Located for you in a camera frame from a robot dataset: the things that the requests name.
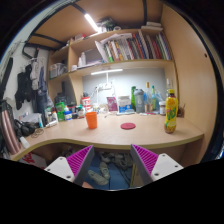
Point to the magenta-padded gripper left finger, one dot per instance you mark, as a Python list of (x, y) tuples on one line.
[(80, 160)]

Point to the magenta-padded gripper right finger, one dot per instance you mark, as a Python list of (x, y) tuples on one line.
[(146, 160)]

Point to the yellow drink bottle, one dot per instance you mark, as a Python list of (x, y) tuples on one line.
[(171, 113)]

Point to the grey-green slipper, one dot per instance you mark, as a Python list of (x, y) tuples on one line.
[(97, 178), (104, 170)]

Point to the flat round red coaster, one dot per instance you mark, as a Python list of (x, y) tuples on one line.
[(128, 126)]

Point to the orange plastic cup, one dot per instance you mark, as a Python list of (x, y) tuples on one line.
[(91, 120)]

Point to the white bottle with blue label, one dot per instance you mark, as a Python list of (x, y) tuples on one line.
[(68, 115)]

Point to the white carton with red print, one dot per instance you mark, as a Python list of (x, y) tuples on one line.
[(33, 160)]

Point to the green container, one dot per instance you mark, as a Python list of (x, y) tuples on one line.
[(60, 111)]

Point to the white jar with blue label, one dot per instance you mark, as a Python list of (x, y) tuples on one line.
[(96, 108)]

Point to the brown jar with white lid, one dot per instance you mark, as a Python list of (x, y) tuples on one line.
[(162, 108)]

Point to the red and white canister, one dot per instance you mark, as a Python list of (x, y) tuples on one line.
[(86, 103)]

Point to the grey shaker bottle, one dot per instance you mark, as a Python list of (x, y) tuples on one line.
[(139, 101)]

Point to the blue and white box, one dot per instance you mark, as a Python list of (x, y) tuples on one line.
[(124, 105)]

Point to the brown mug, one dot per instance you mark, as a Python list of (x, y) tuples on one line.
[(181, 111)]

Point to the gold-capped clear glass bottle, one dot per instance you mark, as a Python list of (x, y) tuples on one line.
[(147, 98)]

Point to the green-capped glass bottle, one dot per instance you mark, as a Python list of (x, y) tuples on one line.
[(153, 98)]

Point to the pink packet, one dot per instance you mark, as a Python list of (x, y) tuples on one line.
[(112, 104)]

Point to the green bottle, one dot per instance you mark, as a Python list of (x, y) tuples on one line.
[(132, 96)]

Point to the tall clear white-capped bottle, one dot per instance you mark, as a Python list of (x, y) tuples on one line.
[(168, 83)]

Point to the hanging dark clothes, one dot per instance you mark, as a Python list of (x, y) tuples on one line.
[(28, 85)]

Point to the under-shelf light bar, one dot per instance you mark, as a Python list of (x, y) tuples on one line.
[(106, 71)]

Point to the ceiling light bar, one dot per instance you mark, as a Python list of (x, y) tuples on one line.
[(91, 22)]

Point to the white wall power strip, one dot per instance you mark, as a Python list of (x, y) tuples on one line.
[(105, 86)]

